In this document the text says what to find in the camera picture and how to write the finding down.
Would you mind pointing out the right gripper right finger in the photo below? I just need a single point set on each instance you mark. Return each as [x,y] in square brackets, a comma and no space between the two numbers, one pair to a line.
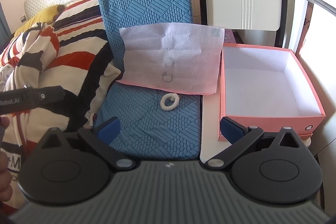
[242,139]

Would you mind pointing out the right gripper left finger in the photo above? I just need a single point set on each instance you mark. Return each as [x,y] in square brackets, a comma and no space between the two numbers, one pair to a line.
[98,139]

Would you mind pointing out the pink white paper bag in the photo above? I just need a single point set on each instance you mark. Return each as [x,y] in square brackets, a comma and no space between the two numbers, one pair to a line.
[173,57]

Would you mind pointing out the person's left hand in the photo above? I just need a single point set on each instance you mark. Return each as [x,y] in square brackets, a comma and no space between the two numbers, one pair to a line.
[6,189]

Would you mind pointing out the pink open cardboard box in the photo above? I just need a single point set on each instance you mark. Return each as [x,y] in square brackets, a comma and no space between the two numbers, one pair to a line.
[269,88]

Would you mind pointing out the striped red black blanket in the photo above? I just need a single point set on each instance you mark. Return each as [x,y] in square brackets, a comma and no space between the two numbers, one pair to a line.
[74,53]

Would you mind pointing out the yellow plush toy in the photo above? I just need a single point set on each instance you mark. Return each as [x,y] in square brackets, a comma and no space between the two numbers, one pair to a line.
[48,15]

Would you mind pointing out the pink printed package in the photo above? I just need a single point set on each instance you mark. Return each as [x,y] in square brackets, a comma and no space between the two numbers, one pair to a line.
[232,37]

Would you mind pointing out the wooden shelf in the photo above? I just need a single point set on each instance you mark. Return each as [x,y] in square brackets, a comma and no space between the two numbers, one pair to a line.
[196,10]

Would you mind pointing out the blue textured pillow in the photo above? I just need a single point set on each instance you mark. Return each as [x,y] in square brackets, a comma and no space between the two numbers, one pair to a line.
[155,124]

